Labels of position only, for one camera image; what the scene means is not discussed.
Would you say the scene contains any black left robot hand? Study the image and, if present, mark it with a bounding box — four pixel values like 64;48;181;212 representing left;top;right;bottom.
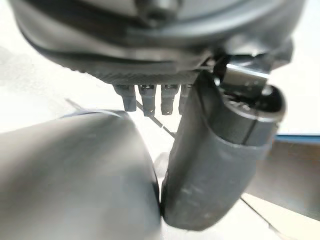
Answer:
8;0;307;231

